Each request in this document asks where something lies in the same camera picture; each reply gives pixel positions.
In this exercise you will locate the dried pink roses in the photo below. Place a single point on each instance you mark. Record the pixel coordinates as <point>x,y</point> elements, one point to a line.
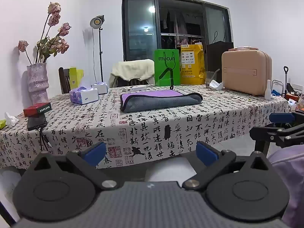
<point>63,46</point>

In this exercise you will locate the crumpled white paper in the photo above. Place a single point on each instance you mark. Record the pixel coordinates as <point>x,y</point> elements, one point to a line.
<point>216,85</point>

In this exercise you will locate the pink mottled ceramic vase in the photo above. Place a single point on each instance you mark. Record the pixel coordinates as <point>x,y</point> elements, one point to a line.
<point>38,83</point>

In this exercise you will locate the purple and white tissue pack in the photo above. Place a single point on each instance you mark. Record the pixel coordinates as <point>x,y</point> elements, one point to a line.
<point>83,96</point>

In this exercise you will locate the purple and grey towel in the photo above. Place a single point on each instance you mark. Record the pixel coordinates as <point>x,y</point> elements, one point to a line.
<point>161,102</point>

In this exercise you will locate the hanging clothes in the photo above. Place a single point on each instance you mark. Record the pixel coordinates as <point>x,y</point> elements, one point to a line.
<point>178,22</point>

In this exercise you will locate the black power bank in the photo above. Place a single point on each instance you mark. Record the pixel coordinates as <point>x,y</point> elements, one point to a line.
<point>35,123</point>

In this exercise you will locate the flat pink item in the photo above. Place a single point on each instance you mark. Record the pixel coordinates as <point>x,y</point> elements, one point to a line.
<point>243,48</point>

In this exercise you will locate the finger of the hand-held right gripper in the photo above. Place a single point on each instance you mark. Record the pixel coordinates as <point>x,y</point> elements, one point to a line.
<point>263,132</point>
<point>281,118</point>

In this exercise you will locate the beige hard suitcase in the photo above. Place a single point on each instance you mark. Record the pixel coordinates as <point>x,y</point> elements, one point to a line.
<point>244,80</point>

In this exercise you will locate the yellow-green box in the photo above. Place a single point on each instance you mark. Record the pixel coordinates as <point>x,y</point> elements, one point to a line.
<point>74,78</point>

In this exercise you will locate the orange box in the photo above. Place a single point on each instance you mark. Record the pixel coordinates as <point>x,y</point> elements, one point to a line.
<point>290,96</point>

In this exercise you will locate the cream blanket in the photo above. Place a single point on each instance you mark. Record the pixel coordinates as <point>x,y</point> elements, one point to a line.
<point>133,70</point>

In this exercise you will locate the flat white box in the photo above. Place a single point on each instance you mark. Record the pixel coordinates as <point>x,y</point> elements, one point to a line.
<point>134,88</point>

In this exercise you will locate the green packet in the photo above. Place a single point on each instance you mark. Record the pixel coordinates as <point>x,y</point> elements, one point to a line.
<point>2,124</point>

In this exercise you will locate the calligraphy printed tablecloth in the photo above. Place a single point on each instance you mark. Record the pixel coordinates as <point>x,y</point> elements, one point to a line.
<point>190,123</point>

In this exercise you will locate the crumpled white tissue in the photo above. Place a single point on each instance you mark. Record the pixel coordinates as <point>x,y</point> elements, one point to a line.
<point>10,120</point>

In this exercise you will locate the dark sliding glass door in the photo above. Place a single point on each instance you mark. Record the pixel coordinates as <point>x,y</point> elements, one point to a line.
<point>140,28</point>

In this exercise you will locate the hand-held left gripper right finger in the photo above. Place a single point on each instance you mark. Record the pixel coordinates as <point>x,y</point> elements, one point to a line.
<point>206,153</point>

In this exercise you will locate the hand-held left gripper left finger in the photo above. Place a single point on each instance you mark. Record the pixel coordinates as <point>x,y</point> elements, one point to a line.
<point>95,153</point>

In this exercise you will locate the small white bottle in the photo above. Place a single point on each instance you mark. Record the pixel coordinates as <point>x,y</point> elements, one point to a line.
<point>267,92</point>

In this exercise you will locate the red box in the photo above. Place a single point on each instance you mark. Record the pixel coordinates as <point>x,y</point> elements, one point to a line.
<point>35,110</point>

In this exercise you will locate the black floor lamp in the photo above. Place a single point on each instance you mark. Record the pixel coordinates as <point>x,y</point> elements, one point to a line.
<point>97,21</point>

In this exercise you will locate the green paper bag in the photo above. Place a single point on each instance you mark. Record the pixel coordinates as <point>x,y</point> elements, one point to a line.
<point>175,76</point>

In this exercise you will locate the light purple cloth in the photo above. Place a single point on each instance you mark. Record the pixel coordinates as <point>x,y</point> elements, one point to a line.
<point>292,171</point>

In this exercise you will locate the dark wooden chair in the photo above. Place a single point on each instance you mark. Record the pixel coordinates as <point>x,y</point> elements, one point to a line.
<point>63,80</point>

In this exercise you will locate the black paper bag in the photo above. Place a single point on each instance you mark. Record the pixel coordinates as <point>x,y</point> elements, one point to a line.
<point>213,57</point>

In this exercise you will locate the clear glass cup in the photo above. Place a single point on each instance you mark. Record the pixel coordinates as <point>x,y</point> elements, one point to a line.
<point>210,77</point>

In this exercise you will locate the yellow plastic bag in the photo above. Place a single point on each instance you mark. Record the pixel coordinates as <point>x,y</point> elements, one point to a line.
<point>192,76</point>

